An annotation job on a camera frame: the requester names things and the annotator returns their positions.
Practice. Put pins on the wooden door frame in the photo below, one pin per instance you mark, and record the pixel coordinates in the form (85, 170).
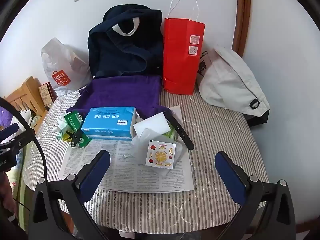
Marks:
(242, 17)

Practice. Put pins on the white plastic shopping bag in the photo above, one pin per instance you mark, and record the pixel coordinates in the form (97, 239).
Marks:
(57, 65)

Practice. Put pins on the white floral pillow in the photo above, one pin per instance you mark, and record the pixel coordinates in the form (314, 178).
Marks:
(26, 116)

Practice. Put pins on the white foam block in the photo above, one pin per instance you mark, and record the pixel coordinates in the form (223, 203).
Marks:
(152, 126)

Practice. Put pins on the person's left hand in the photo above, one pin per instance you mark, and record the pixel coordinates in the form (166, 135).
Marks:
(4, 192)

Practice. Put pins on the red paper bag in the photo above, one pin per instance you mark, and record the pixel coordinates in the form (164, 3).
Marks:
(178, 55)

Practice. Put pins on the white fabric bag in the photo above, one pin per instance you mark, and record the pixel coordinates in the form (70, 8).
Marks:
(225, 85)

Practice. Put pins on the fruit print packet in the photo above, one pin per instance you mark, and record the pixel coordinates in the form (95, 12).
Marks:
(160, 155)

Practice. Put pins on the wooden headboard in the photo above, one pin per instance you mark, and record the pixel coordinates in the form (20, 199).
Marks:
(25, 92)

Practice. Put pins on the light green tissue pack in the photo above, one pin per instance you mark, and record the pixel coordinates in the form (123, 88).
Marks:
(172, 133)

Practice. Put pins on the dark green tissue pack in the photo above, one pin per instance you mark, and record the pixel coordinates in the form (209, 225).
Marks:
(72, 120)

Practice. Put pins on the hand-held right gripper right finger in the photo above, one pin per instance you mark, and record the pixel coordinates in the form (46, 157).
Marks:
(230, 177)

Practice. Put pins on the purple fuzzy blanket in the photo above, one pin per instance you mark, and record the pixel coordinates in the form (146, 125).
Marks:
(5, 117)

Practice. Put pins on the blue tissue box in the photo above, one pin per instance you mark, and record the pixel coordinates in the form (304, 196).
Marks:
(105, 123)

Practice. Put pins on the black box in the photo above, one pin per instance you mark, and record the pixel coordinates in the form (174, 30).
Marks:
(257, 120)

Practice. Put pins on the newspaper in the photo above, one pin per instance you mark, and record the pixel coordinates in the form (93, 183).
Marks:
(125, 170)

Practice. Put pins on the colourful printed bedding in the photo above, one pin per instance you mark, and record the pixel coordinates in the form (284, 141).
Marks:
(21, 192)

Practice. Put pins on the navy blue backpack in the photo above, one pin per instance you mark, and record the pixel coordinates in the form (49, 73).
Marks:
(130, 52)

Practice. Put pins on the yellow pouch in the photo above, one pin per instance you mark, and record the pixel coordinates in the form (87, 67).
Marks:
(66, 136)

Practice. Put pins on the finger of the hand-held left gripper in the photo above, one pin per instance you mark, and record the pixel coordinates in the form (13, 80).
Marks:
(10, 130)
(21, 138)

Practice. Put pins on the purple towel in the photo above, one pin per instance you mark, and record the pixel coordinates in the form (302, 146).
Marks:
(120, 92)

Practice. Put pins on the brown patterned book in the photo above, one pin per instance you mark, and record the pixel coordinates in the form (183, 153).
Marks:
(46, 93)

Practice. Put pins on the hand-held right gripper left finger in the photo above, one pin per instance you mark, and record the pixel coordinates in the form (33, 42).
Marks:
(95, 172)

